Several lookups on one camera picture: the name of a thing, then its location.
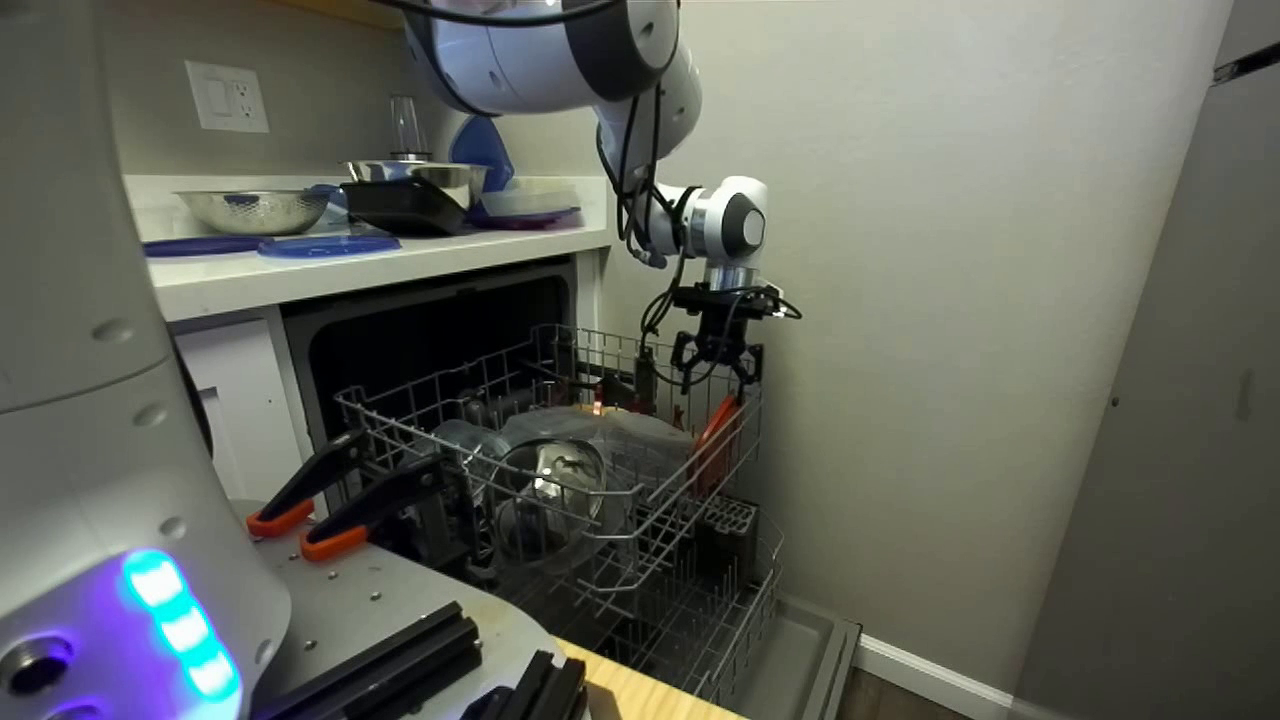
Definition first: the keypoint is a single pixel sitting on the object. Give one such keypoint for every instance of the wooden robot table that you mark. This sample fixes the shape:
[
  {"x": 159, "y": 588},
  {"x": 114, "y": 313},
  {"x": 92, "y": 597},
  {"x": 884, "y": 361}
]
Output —
[{"x": 641, "y": 692}]

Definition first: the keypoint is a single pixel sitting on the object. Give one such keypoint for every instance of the light blue square lid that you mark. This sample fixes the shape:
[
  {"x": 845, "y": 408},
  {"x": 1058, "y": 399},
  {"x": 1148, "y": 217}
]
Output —
[{"x": 324, "y": 244}]

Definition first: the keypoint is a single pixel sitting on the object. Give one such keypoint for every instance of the white baseboard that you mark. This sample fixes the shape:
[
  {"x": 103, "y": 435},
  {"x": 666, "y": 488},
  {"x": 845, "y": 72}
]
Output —
[{"x": 934, "y": 679}]

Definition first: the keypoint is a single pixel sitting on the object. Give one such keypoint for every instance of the grey metal mounting plate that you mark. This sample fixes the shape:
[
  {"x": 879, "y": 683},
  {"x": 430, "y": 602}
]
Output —
[{"x": 362, "y": 592}]

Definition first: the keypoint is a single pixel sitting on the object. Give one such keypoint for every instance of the built-in dishwasher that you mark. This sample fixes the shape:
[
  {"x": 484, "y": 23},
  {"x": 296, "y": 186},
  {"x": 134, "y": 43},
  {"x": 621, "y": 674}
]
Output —
[{"x": 402, "y": 325}]

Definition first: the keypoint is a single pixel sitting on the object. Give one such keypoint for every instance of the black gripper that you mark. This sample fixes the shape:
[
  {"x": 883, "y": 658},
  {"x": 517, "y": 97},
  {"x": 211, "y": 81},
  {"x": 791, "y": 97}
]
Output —
[{"x": 722, "y": 321}]

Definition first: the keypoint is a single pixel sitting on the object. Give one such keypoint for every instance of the upper wall cabinet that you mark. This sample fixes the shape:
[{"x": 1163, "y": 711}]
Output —
[{"x": 333, "y": 10}]

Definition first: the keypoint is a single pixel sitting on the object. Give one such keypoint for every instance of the black cutlery basket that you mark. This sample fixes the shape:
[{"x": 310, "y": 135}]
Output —
[{"x": 729, "y": 543}]

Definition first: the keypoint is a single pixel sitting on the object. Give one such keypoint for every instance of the white base cabinet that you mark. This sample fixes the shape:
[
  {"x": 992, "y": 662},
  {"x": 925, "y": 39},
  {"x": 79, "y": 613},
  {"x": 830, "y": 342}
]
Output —
[{"x": 246, "y": 400}]

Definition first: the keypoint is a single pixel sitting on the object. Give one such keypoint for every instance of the black utensil in rack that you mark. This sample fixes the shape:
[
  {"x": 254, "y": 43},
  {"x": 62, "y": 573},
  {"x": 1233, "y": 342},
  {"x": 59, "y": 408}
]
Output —
[{"x": 645, "y": 381}]

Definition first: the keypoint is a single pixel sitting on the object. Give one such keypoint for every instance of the large steel mixing bowl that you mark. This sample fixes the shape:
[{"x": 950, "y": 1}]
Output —
[{"x": 254, "y": 210}]

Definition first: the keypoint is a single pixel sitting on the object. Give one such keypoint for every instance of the white wall outlet plate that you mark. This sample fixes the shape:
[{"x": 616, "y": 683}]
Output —
[{"x": 227, "y": 97}]

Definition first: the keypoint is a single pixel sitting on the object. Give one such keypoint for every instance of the shiny steel bowl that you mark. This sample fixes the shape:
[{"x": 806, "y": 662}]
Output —
[{"x": 443, "y": 170}]

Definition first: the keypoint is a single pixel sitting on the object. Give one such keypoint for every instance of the black plastic tray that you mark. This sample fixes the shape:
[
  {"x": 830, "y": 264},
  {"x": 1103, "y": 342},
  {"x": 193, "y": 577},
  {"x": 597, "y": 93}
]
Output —
[{"x": 405, "y": 204}]

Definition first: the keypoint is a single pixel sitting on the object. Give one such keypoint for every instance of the small steel bowl in rack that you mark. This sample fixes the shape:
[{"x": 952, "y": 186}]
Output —
[{"x": 561, "y": 474}]

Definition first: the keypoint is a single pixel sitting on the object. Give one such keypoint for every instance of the clear plastic container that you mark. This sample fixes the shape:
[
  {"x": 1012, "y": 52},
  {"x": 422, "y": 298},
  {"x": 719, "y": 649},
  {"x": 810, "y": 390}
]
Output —
[
  {"x": 625, "y": 437},
  {"x": 465, "y": 437}
]

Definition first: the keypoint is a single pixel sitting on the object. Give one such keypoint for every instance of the clear container with purple lid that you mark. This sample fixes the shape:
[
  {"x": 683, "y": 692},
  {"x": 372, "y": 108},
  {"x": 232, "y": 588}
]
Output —
[{"x": 524, "y": 204}]

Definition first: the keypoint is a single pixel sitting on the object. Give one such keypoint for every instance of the open dishwasher door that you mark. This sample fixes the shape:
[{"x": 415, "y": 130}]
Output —
[{"x": 802, "y": 662}]

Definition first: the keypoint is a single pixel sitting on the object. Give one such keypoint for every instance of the large blue rounded lid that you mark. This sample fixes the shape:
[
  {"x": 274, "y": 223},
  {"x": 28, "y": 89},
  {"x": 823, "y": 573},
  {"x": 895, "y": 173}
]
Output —
[{"x": 481, "y": 148}]

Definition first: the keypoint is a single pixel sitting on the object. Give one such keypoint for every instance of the clear blender jar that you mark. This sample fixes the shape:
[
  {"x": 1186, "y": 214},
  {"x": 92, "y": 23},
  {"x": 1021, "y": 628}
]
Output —
[{"x": 405, "y": 125}]

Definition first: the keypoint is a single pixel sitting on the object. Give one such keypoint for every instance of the black clamp with orange tips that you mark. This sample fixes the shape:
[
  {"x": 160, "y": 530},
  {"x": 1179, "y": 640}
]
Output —
[
  {"x": 302, "y": 486},
  {"x": 385, "y": 502}
]

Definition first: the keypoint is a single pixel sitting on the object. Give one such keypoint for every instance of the dark blue round lid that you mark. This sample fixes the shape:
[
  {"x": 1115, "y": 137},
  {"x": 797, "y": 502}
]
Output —
[{"x": 202, "y": 244}]

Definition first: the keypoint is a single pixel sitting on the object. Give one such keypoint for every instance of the black aluminium rail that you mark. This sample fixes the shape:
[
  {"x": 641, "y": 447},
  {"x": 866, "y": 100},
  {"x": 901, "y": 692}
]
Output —
[
  {"x": 385, "y": 662},
  {"x": 540, "y": 686}
]

